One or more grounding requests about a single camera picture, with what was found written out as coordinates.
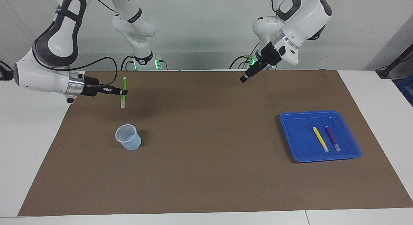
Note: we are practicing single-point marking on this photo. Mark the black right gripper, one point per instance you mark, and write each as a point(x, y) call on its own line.
point(90, 86)

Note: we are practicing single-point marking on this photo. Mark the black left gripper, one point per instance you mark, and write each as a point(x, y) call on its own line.
point(271, 55)

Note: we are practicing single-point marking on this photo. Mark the green marker pen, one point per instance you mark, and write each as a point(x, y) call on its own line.
point(123, 102)

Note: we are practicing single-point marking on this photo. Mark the yellow marker pen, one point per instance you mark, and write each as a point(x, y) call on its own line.
point(320, 139)

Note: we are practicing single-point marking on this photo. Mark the translucent plastic cup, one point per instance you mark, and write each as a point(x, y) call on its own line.
point(130, 144)

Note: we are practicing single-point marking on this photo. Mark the blue plastic tray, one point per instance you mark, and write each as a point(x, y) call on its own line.
point(303, 125)

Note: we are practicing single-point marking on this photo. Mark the purple marker pen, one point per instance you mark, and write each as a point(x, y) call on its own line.
point(332, 138)

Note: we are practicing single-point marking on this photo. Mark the brown table mat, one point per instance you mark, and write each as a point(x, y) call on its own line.
point(206, 173)

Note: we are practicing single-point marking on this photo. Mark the black table clamp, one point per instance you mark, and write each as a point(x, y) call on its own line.
point(5, 75)

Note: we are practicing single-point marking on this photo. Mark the blue box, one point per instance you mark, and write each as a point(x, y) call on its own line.
point(407, 89)

